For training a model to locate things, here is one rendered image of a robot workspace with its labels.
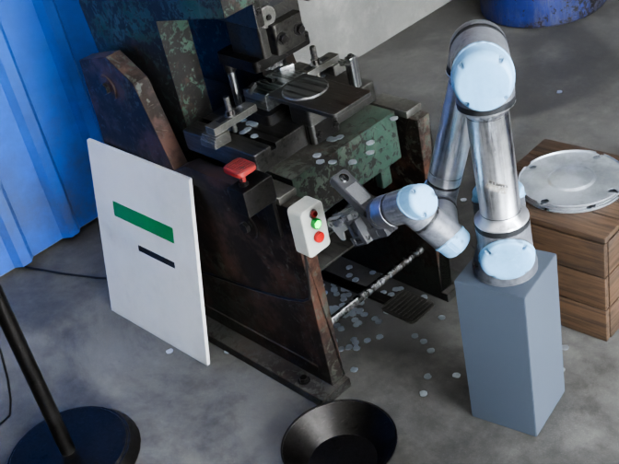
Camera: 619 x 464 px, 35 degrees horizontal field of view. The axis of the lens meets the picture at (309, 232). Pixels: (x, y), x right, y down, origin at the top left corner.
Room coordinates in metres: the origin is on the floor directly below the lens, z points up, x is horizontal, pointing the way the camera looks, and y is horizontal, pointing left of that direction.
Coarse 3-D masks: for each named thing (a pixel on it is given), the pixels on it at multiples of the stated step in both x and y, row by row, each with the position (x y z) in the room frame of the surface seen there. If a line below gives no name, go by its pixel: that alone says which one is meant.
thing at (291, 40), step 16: (272, 0) 2.36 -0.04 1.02; (288, 0) 2.39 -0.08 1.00; (272, 16) 2.34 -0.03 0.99; (288, 16) 2.36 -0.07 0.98; (240, 32) 2.38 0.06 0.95; (256, 32) 2.33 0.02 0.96; (272, 32) 2.32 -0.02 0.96; (288, 32) 2.34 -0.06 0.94; (240, 48) 2.39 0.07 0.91; (256, 48) 2.34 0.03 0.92; (272, 48) 2.33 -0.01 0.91; (288, 48) 2.33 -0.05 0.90
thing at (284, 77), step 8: (272, 72) 2.49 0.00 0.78; (280, 72) 2.47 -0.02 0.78; (288, 72) 2.46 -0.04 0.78; (296, 72) 2.45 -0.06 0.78; (304, 72) 2.44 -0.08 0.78; (264, 80) 2.44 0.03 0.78; (272, 80) 2.45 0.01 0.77; (280, 80) 2.42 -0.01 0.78; (288, 80) 2.41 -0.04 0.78; (256, 88) 2.41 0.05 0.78; (264, 88) 2.39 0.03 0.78; (272, 88) 2.38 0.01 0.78; (248, 96) 2.41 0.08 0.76; (256, 96) 2.38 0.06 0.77; (264, 96) 2.35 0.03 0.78; (256, 104) 2.39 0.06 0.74; (264, 104) 2.36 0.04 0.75; (272, 104) 2.36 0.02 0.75
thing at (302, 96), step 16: (304, 80) 2.38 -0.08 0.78; (320, 80) 2.36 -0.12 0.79; (272, 96) 2.34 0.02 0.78; (288, 96) 2.31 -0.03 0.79; (304, 96) 2.29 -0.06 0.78; (320, 96) 2.28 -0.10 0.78; (336, 96) 2.25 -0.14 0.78; (352, 96) 2.23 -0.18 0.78; (368, 96) 2.23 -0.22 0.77; (304, 112) 2.27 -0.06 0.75; (320, 112) 2.19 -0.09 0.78; (336, 112) 2.17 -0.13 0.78; (320, 128) 2.28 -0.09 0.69; (336, 128) 2.31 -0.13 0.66
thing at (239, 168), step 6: (234, 162) 2.07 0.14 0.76; (240, 162) 2.06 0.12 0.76; (246, 162) 2.06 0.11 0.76; (252, 162) 2.05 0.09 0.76; (228, 168) 2.05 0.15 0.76; (234, 168) 2.04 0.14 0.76; (240, 168) 2.03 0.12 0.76; (246, 168) 2.03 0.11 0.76; (252, 168) 2.03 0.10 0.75; (228, 174) 2.04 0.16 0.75; (234, 174) 2.02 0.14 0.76; (240, 174) 2.01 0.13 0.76; (246, 174) 2.02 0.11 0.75; (240, 180) 2.05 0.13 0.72
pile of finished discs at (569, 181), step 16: (544, 160) 2.39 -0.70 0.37; (560, 160) 2.37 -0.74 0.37; (576, 160) 2.35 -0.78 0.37; (592, 160) 2.33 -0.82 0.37; (608, 160) 2.31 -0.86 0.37; (528, 176) 2.33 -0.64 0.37; (544, 176) 2.31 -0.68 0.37; (560, 176) 2.28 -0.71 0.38; (576, 176) 2.26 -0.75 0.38; (592, 176) 2.24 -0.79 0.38; (608, 176) 2.24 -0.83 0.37; (528, 192) 2.24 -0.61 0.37; (544, 192) 2.23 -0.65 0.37; (560, 192) 2.21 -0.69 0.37; (576, 192) 2.19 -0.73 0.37; (592, 192) 2.17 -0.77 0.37; (608, 192) 2.16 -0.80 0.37; (544, 208) 2.18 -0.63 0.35; (560, 208) 2.14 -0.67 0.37; (576, 208) 2.13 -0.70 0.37; (592, 208) 2.12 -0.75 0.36
